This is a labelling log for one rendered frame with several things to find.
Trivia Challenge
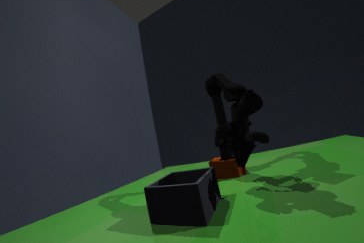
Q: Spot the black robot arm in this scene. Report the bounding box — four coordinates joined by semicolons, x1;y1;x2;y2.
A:
205;73;263;161

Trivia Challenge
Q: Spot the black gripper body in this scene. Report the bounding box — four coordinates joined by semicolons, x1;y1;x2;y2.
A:
218;118;270;145

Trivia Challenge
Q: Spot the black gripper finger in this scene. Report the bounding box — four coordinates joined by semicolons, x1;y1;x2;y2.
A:
236;144;256;167
226;145;241;167

